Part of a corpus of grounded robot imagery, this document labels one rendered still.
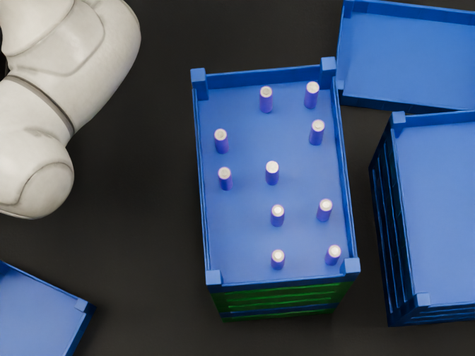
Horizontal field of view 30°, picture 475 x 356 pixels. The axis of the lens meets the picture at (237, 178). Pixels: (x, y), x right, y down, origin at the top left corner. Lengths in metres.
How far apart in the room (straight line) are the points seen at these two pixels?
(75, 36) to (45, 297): 0.76
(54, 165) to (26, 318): 0.75
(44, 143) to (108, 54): 0.14
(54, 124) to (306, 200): 0.41
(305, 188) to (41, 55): 0.44
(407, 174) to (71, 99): 0.63
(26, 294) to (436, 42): 0.92
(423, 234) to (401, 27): 0.52
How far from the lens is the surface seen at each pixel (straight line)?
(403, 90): 1.74
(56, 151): 0.97
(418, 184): 1.44
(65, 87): 1.01
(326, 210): 1.18
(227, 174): 1.19
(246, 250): 1.23
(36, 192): 0.96
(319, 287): 1.27
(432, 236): 1.42
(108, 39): 1.03
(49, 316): 1.67
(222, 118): 1.28
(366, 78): 1.74
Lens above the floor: 1.62
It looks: 75 degrees down
